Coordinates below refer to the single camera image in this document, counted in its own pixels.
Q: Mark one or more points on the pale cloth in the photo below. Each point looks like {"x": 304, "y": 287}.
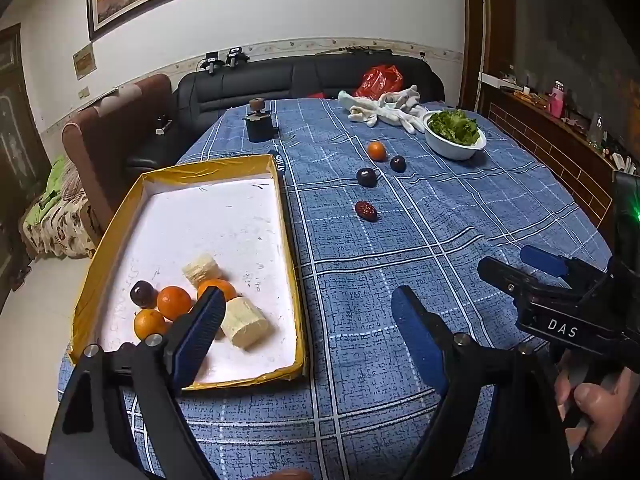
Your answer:
{"x": 357, "y": 107}

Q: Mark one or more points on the white flat box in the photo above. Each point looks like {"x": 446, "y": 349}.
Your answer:
{"x": 495, "y": 80}

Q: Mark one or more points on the red date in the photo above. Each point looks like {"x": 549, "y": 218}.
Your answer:
{"x": 365, "y": 211}

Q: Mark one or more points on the small red cloth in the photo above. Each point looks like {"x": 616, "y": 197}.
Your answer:
{"x": 316, "y": 95}

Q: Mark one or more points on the small wall poster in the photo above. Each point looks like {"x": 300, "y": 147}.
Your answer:
{"x": 84, "y": 61}

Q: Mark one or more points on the orange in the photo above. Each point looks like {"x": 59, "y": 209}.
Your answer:
{"x": 226, "y": 290}
{"x": 377, "y": 151}
{"x": 149, "y": 324}
{"x": 174, "y": 302}

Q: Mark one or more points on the red plastic bag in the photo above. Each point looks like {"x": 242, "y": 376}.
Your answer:
{"x": 379, "y": 82}

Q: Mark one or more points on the blue checked tablecloth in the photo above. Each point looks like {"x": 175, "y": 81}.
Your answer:
{"x": 400, "y": 250}

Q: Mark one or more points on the small black device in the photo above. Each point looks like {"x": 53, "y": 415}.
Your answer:
{"x": 211, "y": 62}
{"x": 236, "y": 56}

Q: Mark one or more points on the black leather sofa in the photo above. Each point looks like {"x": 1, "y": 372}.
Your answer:
{"x": 300, "y": 77}

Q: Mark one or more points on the small white device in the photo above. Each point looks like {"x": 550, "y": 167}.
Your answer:
{"x": 163, "y": 127}

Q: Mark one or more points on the floral patterned blanket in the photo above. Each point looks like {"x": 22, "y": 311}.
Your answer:
{"x": 60, "y": 220}

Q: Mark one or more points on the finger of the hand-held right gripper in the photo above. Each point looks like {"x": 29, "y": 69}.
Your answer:
{"x": 542, "y": 260}
{"x": 505, "y": 280}

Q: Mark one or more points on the white bowl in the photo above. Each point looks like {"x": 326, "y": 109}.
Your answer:
{"x": 450, "y": 149}

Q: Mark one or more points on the brown armchair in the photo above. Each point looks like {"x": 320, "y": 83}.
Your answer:
{"x": 115, "y": 130}

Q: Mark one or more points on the pink bottle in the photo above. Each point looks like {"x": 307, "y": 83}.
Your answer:
{"x": 556, "y": 100}

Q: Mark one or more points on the green lettuce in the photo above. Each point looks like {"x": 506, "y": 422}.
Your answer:
{"x": 452, "y": 127}

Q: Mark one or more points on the white cotton gloves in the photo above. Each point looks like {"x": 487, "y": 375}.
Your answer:
{"x": 402, "y": 105}

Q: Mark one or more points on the wooden door frame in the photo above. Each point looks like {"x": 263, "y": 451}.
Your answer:
{"x": 475, "y": 35}

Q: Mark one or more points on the yellow cardboard tray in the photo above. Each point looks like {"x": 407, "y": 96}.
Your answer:
{"x": 215, "y": 210}

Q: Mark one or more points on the pale corn cob piece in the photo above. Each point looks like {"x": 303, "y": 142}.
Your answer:
{"x": 200, "y": 270}
{"x": 245, "y": 325}

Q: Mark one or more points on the black box with wooden knob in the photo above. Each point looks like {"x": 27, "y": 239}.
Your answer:
{"x": 260, "y": 127}

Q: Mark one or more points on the clear glass bottle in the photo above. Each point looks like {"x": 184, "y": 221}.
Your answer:
{"x": 595, "y": 130}

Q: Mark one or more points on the dark wooden door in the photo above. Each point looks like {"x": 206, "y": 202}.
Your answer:
{"x": 17, "y": 160}

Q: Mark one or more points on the dark purple plum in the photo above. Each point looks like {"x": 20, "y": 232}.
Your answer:
{"x": 366, "y": 177}
{"x": 398, "y": 164}
{"x": 141, "y": 294}

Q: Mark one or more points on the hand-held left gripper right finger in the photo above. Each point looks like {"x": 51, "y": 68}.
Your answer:
{"x": 415, "y": 330}

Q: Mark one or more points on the wooden cabinet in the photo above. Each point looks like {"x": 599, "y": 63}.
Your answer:
{"x": 550, "y": 140}

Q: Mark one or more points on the person's right hand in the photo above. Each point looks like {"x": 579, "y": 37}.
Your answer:
{"x": 600, "y": 405}

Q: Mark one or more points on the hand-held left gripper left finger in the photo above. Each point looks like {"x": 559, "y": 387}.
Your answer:
{"x": 202, "y": 330}

